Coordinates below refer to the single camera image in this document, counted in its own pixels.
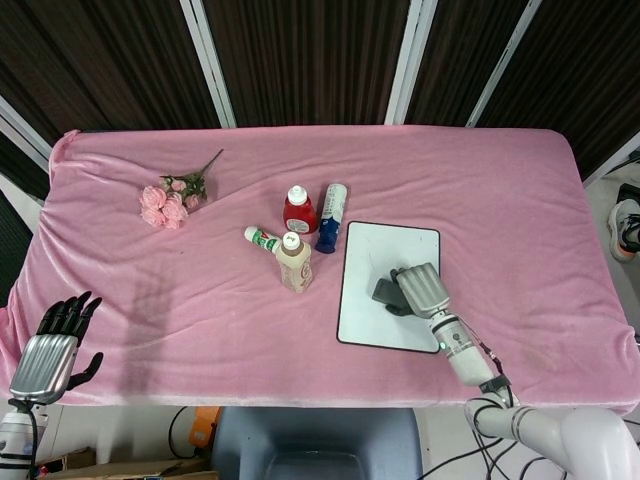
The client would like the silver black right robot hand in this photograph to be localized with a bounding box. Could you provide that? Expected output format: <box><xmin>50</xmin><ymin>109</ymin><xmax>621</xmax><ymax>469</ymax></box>
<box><xmin>382</xmin><ymin>263</ymin><xmax>455</xmax><ymax>320</ymax></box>

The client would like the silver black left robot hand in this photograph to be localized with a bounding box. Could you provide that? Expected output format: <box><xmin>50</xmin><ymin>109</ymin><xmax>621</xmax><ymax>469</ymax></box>
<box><xmin>9</xmin><ymin>290</ymin><xmax>105</xmax><ymax>404</ymax></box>

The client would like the grey eraser block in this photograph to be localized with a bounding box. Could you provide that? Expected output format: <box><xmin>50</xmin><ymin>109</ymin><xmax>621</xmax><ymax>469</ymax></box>
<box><xmin>371</xmin><ymin>278</ymin><xmax>404</xmax><ymax>307</ymax></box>

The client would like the pink tablecloth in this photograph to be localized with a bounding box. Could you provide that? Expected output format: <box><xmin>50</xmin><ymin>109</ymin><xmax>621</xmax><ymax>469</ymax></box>
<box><xmin>0</xmin><ymin>124</ymin><xmax>635</xmax><ymax>416</ymax></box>

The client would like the blue and white bottle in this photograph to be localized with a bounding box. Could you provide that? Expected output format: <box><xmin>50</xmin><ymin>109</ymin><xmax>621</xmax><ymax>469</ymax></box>
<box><xmin>314</xmin><ymin>182</ymin><xmax>350</xmax><ymax>255</ymax></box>

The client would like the brown cardboard box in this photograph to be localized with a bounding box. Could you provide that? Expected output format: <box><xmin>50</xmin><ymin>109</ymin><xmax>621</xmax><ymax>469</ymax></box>
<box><xmin>37</xmin><ymin>446</ymin><xmax>214</xmax><ymax>480</ymax></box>

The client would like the beige bottle with brown cap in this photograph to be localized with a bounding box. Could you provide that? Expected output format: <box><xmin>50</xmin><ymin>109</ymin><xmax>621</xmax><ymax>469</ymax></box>
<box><xmin>273</xmin><ymin>231</ymin><xmax>317</xmax><ymax>295</ymax></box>

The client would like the red bottle with white cap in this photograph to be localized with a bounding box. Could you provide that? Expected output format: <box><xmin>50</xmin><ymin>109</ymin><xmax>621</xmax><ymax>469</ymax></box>
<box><xmin>283</xmin><ymin>185</ymin><xmax>320</xmax><ymax>236</ymax></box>

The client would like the small green white bottle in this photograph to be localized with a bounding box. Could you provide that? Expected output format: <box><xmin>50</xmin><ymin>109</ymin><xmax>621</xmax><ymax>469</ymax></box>
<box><xmin>243</xmin><ymin>225</ymin><xmax>284</xmax><ymax>256</ymax></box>

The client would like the orange device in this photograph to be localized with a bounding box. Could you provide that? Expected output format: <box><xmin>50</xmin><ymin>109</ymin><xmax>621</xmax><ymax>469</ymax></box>
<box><xmin>188</xmin><ymin>407</ymin><xmax>222</xmax><ymax>454</ymax></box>

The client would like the grey blue chair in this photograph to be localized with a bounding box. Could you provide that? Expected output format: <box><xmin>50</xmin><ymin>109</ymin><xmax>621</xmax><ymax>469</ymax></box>
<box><xmin>209</xmin><ymin>406</ymin><xmax>424</xmax><ymax>480</ymax></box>

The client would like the pink artificial flower bouquet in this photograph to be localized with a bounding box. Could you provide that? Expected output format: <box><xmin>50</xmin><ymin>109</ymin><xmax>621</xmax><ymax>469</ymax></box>
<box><xmin>139</xmin><ymin>148</ymin><xmax>225</xmax><ymax>231</ymax></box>

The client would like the white orange sneaker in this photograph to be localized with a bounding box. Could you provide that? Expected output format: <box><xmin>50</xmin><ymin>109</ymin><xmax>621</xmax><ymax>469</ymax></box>
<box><xmin>606</xmin><ymin>201</ymin><xmax>640</xmax><ymax>263</ymax></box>

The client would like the white whiteboard with black frame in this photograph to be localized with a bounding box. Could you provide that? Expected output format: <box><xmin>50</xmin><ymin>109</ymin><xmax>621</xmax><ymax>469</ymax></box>
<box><xmin>336</xmin><ymin>220</ymin><xmax>442</xmax><ymax>355</ymax></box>

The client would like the black cable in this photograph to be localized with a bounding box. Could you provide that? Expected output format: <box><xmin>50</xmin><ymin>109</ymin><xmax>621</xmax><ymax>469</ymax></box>
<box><xmin>422</xmin><ymin>405</ymin><xmax>566</xmax><ymax>480</ymax></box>

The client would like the dark folding screen with white frame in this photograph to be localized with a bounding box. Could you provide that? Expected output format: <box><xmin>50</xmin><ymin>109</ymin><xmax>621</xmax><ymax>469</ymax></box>
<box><xmin>0</xmin><ymin>0</ymin><xmax>640</xmax><ymax>201</ymax></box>

